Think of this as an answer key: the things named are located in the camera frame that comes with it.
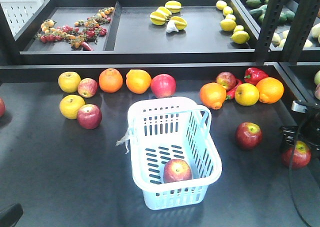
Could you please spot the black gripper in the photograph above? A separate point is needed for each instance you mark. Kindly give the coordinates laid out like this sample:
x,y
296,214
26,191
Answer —
x,y
307,130

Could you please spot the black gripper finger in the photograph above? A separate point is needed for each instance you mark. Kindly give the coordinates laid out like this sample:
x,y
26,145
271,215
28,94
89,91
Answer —
x,y
10,215

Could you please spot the light blue plastic basket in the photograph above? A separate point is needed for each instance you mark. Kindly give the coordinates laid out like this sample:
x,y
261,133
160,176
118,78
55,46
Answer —
x,y
163,129

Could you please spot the orange near front apples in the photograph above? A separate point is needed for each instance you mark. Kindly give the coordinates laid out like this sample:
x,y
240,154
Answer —
x,y
270,90

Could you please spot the orange right of basket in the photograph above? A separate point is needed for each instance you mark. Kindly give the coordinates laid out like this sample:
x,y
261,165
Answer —
x,y
213,95

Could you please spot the yellow round fruit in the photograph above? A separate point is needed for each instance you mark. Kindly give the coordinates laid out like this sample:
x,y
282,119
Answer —
x,y
246,94

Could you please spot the red bell pepper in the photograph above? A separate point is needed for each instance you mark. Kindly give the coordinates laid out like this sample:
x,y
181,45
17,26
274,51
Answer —
x,y
253,75

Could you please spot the black wooden display stand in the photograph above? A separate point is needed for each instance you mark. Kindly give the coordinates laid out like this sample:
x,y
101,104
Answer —
x,y
66,176

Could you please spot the red chili pepper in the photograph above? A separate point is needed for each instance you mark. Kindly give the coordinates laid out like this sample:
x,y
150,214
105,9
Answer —
x,y
230,94

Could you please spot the small red apple back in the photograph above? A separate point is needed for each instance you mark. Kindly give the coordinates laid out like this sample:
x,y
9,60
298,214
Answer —
x,y
227,80

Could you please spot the yellow apple front left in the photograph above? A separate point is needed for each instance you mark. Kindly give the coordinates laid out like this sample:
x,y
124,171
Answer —
x,y
70,105

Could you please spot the yellow apple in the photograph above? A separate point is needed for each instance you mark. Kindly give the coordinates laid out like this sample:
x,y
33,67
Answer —
x,y
70,105
68,81

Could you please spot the dark red apple left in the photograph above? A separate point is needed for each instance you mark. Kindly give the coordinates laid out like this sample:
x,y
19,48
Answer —
x,y
89,116

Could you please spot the yellow apple back left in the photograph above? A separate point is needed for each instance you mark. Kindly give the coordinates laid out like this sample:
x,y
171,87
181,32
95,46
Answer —
x,y
68,81

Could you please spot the red apple beside oranges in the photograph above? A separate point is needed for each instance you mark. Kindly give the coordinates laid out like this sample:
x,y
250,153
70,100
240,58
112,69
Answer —
x,y
163,86

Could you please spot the pinkish red apple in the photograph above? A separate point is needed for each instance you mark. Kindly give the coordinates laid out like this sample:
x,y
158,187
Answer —
x,y
87,87

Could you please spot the orange middle left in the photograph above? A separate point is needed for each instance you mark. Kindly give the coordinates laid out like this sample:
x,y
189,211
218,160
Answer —
x,y
110,80

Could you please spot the white garlic bulb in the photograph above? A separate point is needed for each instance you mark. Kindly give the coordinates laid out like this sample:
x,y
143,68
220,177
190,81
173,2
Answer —
x,y
171,27

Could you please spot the orange middle right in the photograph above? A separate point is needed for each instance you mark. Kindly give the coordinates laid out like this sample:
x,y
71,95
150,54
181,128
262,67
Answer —
x,y
138,81

